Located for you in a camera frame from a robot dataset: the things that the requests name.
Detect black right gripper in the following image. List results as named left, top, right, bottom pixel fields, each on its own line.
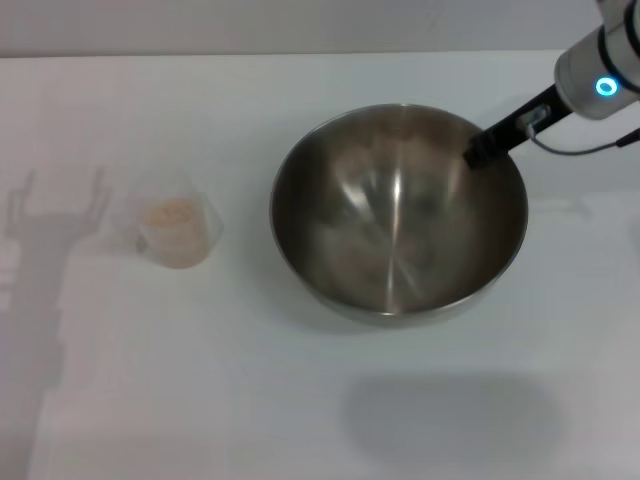
left=463, top=83, right=572, bottom=170

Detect stainless steel mixing bowl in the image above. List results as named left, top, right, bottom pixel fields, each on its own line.
left=269, top=103, right=530, bottom=329

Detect clear plastic measuring cup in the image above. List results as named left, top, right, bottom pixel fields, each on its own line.
left=108, top=169, right=225, bottom=271

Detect white rice grains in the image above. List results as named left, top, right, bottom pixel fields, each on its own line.
left=139, top=197, right=209, bottom=266

